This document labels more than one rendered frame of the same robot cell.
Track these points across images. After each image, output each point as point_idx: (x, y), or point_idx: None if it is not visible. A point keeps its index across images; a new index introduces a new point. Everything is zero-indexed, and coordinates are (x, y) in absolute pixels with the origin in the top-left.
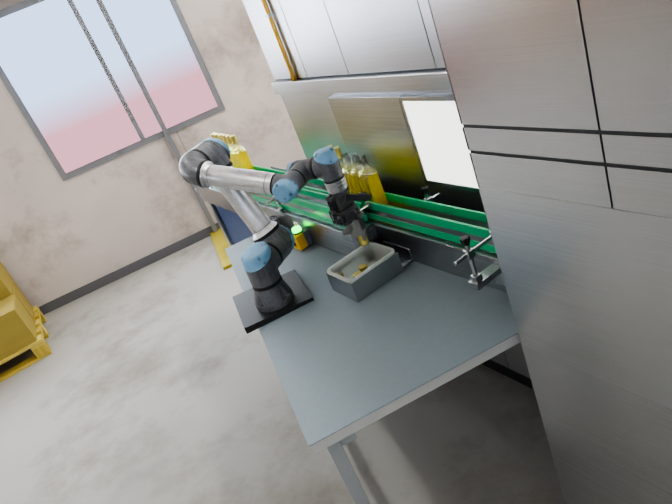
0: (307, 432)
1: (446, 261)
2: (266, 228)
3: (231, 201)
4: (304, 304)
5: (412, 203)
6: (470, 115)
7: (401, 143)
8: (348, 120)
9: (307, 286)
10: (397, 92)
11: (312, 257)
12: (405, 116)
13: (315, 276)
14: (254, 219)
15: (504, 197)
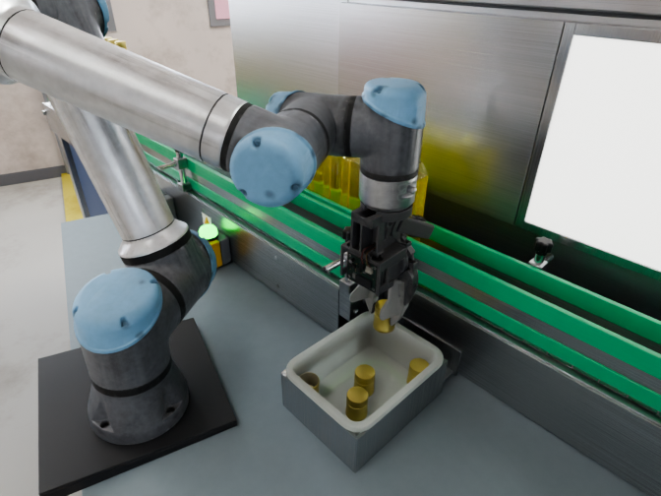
0: None
1: (574, 421)
2: (160, 237)
3: (82, 148)
4: (213, 434)
5: (491, 261)
6: None
7: (499, 133)
8: (372, 59)
9: (220, 372)
10: (551, 16)
11: (230, 293)
12: (558, 75)
13: (238, 347)
14: (135, 209)
15: None
